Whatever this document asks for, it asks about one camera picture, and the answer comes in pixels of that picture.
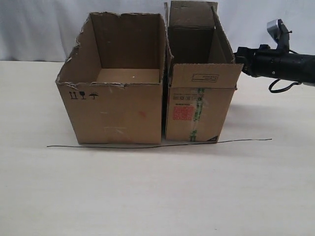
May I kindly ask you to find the white backdrop curtain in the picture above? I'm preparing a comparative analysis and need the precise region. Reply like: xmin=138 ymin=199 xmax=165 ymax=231
xmin=0 ymin=0 xmax=315 ymax=61

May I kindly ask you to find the large torn cardboard box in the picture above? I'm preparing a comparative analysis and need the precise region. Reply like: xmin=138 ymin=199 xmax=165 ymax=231
xmin=55 ymin=12 xmax=166 ymax=144

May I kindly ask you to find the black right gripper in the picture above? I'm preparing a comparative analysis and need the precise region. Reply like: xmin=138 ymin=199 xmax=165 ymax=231
xmin=234 ymin=44 xmax=271 ymax=77

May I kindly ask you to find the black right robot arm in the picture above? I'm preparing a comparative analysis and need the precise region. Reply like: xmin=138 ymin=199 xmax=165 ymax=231
xmin=234 ymin=44 xmax=315 ymax=86

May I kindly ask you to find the thin black line marker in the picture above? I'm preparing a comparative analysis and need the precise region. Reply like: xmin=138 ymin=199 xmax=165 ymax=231
xmin=46 ymin=138 xmax=273 ymax=149

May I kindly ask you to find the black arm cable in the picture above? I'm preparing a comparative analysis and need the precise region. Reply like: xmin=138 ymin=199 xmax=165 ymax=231
xmin=268 ymin=79 xmax=302 ymax=93

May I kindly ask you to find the cardboard box with red print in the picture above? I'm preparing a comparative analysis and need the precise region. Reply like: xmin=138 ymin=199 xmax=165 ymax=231
xmin=165 ymin=0 xmax=242 ymax=143

